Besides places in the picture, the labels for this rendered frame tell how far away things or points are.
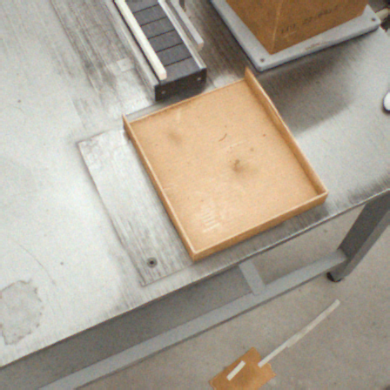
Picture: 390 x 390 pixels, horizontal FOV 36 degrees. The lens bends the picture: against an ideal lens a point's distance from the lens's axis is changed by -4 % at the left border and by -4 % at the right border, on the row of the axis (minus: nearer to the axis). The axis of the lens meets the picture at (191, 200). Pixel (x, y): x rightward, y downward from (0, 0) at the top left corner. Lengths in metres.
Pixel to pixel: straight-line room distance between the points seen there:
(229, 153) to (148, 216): 0.19
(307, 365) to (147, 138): 0.98
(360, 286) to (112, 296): 1.11
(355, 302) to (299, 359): 0.26
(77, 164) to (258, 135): 0.34
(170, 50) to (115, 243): 0.39
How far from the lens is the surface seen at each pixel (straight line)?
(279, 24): 1.17
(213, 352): 1.83
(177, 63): 1.17
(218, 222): 1.05
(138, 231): 1.05
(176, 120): 1.15
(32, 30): 1.33
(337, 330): 1.91
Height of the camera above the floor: 1.79
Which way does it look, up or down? 64 degrees down
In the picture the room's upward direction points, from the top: 3 degrees clockwise
